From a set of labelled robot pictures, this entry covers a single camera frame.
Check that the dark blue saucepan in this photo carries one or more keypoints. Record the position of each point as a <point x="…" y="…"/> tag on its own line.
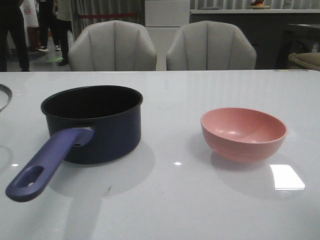
<point x="87" y="125"/>

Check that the dark grey counter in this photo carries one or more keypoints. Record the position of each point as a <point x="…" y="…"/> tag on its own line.
<point x="262" y="27"/>

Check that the person in white shirt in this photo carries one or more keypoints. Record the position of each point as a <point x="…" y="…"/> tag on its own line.
<point x="55" y="16"/>

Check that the beige cushion seat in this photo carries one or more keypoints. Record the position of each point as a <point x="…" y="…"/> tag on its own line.
<point x="308" y="60"/>

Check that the white cabinet block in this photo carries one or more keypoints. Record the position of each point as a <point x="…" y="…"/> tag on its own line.
<point x="162" y="19"/>

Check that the glass lid with blue knob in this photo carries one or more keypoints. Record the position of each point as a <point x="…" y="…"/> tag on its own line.
<point x="6" y="90"/>

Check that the pink plastic bowl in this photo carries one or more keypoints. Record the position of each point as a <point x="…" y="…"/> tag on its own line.
<point x="243" y="135"/>

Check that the fruit plate on counter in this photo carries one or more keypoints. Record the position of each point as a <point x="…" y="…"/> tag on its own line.
<point x="258" y="5"/>

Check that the right grey upholstered chair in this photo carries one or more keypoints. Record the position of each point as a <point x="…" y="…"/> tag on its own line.
<point x="209" y="46"/>

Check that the left grey upholstered chair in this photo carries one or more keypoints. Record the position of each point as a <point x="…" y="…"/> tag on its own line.
<point x="113" y="46"/>

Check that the grey upholstered chair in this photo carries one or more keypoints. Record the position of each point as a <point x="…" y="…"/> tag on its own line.
<point x="113" y="46"/>
<point x="209" y="46"/>

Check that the red barrier tape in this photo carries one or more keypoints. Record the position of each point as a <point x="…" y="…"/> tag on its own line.
<point x="109" y="16"/>

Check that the dark side table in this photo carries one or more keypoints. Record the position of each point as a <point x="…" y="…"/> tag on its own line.
<point x="297" y="39"/>

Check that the person in dark trousers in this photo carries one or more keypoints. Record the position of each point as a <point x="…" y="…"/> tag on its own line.
<point x="12" y="23"/>

